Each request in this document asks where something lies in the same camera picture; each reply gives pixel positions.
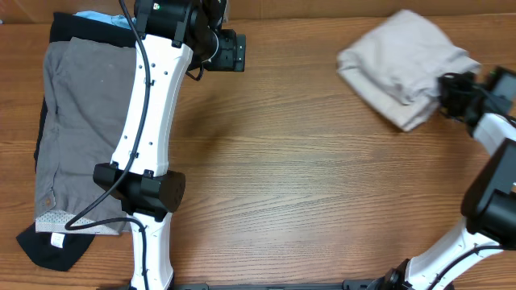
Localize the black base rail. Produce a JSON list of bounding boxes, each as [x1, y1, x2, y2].
[[96, 275, 456, 290]]

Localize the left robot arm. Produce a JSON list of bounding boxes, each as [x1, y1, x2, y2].
[[93, 0, 246, 289]]

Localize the black garment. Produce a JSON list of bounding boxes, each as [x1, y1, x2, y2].
[[16, 12, 135, 271]]

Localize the light blue garment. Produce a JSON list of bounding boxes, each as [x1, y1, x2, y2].
[[75, 10, 130, 29]]

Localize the grey shorts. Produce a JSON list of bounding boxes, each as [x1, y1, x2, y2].
[[35, 38, 136, 232]]

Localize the beige shorts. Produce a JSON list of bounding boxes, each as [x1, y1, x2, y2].
[[337, 10, 481, 131]]

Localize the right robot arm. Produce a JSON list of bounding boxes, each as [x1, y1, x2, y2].
[[366, 67, 515, 290]]

